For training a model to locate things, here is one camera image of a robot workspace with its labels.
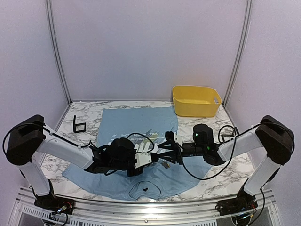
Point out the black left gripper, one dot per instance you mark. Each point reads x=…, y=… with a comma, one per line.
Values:
x=140, y=171

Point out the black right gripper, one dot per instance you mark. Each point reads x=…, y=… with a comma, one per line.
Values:
x=176, y=155

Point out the round blue gold brooch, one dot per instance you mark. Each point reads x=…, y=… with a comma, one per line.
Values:
x=165, y=165

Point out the light blue printed t-shirt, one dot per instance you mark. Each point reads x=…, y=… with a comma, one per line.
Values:
x=146, y=128

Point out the black display case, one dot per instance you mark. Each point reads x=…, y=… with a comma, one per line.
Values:
x=78, y=127
x=226, y=137

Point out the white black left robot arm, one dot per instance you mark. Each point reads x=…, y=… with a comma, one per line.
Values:
x=34, y=136

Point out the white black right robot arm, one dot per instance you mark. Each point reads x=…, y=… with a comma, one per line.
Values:
x=270, y=134

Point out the yellow plastic basket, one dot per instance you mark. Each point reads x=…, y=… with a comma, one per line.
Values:
x=195, y=101

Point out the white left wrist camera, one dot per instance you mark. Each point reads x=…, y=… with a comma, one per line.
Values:
x=142, y=159

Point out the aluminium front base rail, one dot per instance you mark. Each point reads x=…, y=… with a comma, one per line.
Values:
x=201, y=212

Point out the aluminium frame post right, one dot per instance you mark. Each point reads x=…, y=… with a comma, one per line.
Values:
x=240, y=51

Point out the aluminium frame post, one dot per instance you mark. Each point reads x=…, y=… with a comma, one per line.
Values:
x=240, y=51
x=56, y=52

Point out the aluminium frame post left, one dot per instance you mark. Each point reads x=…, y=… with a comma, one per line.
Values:
x=56, y=52

